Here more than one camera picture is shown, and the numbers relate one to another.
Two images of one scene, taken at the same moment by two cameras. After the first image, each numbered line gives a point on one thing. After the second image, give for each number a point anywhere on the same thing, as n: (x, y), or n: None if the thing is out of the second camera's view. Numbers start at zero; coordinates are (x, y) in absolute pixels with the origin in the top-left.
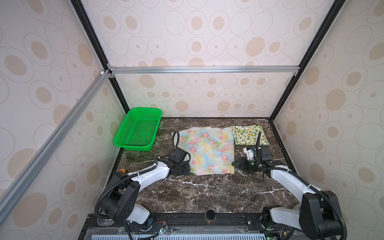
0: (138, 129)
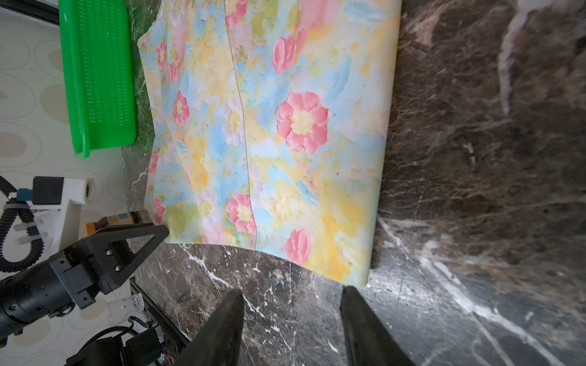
0: (97, 50)
